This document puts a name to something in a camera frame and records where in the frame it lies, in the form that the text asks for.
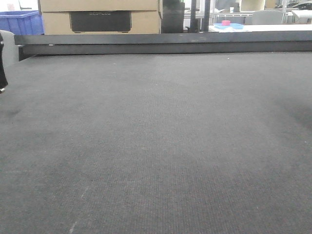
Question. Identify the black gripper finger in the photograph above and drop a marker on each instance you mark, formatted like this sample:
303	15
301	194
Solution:
3	80

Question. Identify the upper cardboard box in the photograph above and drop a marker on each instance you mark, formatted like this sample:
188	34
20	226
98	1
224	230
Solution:
102	5

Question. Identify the lower cardboard box black print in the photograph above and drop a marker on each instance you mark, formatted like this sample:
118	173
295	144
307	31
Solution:
143	22

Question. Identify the black conveyor belt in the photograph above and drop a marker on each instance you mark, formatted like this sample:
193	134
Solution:
157	144

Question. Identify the blue plastic crate background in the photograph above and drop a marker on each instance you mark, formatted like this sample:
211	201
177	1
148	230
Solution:
22	22

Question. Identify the black cabinet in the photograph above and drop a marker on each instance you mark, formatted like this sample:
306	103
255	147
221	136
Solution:
173	16

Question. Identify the blue tray on table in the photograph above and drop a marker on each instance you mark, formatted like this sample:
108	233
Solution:
231	25

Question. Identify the pink block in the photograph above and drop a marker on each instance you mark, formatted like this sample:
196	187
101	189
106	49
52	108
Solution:
226	23

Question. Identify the white table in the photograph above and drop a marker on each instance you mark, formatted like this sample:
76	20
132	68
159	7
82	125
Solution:
265	28

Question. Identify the black conveyor side rail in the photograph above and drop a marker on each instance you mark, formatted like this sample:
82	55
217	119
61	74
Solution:
164	44

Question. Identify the black vertical post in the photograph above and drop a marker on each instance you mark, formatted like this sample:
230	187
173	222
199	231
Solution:
193	20

